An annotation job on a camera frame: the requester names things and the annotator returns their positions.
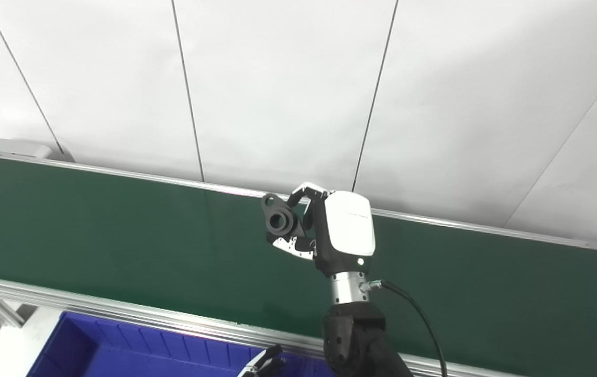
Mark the green conveyor belt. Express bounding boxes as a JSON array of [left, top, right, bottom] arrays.
[[0, 151, 597, 377], [0, 157, 597, 377]]

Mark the black flange part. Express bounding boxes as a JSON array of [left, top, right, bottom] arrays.
[[261, 193, 304, 237]]

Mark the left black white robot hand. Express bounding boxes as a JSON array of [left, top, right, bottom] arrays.
[[237, 344, 286, 377]]

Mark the grey conveyor end housing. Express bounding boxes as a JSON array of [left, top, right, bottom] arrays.
[[0, 139, 53, 159]]

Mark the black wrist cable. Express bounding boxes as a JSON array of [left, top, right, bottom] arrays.
[[364, 280, 448, 377]]

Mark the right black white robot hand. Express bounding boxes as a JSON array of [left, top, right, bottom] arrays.
[[272, 182, 377, 278]]

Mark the blue plastic bin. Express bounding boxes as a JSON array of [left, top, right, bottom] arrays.
[[26, 312, 325, 377]]

